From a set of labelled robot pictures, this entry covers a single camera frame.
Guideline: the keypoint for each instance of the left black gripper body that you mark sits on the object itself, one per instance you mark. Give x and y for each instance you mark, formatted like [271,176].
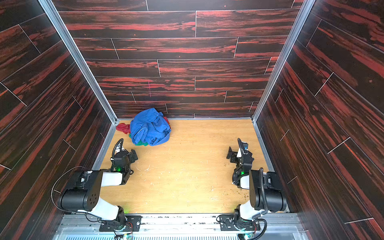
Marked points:
[120,154]

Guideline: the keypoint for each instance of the green cloth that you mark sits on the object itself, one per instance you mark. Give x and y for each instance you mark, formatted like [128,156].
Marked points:
[140,143]

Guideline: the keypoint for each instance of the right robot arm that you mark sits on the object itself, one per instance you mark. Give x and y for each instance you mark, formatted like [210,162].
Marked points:
[265,189]

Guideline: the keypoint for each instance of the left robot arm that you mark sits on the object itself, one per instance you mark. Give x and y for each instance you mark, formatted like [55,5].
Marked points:
[83,195]

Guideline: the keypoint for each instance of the red cloth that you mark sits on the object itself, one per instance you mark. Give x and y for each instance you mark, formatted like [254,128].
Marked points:
[123,128]

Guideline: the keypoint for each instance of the blue cloth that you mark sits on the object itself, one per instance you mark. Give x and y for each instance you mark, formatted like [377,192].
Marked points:
[151,140]

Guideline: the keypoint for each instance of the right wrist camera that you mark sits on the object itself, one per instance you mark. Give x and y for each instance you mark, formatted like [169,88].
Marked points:
[243,149]

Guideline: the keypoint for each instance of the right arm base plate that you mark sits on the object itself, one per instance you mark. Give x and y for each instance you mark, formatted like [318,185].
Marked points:
[228,222]

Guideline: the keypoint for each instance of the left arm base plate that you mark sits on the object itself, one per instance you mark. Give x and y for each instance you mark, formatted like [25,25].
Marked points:
[130,223]

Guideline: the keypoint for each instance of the aluminium front rail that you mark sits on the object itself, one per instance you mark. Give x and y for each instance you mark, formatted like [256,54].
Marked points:
[179,227]

